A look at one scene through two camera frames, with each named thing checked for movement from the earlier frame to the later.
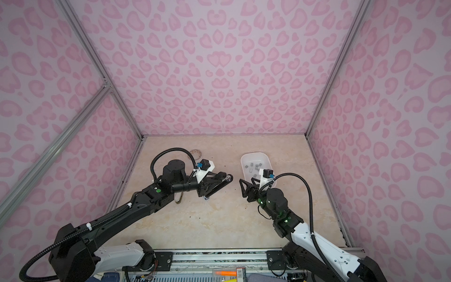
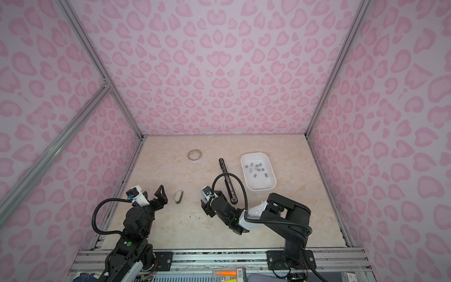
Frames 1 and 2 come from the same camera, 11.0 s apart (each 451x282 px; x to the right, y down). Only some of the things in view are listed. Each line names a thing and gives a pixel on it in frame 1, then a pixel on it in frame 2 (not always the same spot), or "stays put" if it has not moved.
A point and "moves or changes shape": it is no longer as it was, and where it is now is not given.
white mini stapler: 178,197 stays put
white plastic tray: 254,164 stays put
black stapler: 228,179 moves or changes shape
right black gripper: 253,190 to 205,207
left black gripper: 205,184 to 161,201
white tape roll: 196,154 stays put
